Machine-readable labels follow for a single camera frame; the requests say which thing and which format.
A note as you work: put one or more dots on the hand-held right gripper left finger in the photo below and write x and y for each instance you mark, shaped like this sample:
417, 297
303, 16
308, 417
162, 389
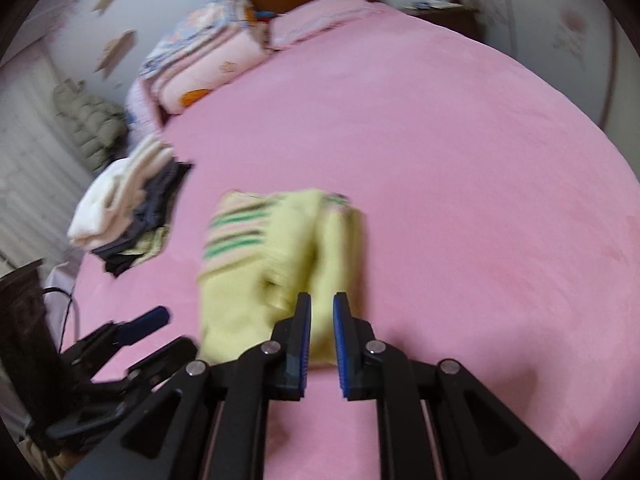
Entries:
302, 345

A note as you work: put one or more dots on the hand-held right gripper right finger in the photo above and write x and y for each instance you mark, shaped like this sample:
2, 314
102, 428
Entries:
342, 345

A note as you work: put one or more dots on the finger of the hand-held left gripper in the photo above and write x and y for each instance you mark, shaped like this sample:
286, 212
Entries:
145, 324
167, 357

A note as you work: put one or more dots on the yellow knitted cardigan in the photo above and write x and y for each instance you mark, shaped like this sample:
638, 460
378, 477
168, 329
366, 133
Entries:
260, 270

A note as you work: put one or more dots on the stack of folded clothes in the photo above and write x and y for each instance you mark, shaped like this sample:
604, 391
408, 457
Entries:
107, 205

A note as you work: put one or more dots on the black folded garment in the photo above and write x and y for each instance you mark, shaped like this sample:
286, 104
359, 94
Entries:
120, 260

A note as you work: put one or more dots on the pale yellow folded garment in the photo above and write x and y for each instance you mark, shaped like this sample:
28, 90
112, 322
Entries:
150, 241

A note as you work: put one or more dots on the dark wooden furniture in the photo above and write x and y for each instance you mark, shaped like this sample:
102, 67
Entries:
25, 340

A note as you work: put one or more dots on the grey folded jeans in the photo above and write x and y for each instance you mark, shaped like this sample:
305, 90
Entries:
160, 200

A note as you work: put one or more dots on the pink bed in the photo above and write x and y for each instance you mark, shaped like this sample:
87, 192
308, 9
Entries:
425, 185

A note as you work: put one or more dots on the white patterned curtain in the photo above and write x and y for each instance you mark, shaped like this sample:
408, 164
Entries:
35, 170

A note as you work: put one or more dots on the green puffer jacket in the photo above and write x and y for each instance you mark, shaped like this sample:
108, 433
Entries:
92, 125

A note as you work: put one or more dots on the pink folded quilt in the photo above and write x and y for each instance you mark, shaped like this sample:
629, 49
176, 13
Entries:
210, 77

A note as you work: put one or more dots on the floral folded quilt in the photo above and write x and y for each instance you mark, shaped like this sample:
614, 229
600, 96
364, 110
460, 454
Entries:
200, 35

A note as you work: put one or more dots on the pink pillow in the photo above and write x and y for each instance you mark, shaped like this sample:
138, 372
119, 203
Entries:
320, 22

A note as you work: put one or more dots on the wooden nightstand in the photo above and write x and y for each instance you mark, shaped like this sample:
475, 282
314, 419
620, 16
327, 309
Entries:
450, 22

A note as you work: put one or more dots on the papers on nightstand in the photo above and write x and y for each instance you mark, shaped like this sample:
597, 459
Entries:
435, 5

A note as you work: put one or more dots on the floral wardrobe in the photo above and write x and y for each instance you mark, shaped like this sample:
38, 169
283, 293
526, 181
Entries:
560, 35

